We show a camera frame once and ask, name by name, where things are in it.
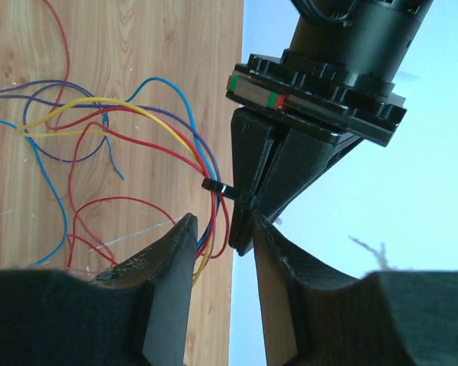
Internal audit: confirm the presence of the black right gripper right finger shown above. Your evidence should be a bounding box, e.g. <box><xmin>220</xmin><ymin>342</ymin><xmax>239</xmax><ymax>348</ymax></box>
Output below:
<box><xmin>253</xmin><ymin>217</ymin><xmax>458</xmax><ymax>365</ymax></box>

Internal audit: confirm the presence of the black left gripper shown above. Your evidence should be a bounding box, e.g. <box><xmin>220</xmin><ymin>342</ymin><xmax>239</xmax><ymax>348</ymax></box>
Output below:
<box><xmin>226</xmin><ymin>53</ymin><xmax>406</xmax><ymax>256</ymax></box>

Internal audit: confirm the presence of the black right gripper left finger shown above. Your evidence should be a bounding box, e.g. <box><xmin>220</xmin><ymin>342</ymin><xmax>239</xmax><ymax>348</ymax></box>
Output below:
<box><xmin>0</xmin><ymin>213</ymin><xmax>198</xmax><ymax>365</ymax></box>

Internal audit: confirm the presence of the black zip tie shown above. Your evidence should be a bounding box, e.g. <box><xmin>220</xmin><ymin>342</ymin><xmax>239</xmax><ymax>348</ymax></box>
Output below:
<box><xmin>202</xmin><ymin>178</ymin><xmax>256</xmax><ymax>208</ymax></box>

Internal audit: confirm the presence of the yellow wire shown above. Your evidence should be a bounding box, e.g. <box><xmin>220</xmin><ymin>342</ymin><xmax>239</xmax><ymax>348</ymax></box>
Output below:
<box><xmin>18</xmin><ymin>97</ymin><xmax>214</xmax><ymax>289</ymax></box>

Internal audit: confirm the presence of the grey blue wire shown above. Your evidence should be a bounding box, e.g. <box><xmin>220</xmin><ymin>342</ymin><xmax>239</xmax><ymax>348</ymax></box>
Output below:
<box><xmin>0</xmin><ymin>76</ymin><xmax>214</xmax><ymax>268</ymax></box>

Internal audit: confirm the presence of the purple dark wire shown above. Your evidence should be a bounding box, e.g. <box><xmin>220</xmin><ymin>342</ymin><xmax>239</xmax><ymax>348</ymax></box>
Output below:
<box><xmin>0</xmin><ymin>79</ymin><xmax>221</xmax><ymax>184</ymax></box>

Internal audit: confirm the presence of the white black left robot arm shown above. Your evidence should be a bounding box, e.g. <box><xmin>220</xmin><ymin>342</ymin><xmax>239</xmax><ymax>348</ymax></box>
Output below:
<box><xmin>226</xmin><ymin>1</ymin><xmax>431</xmax><ymax>255</ymax></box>

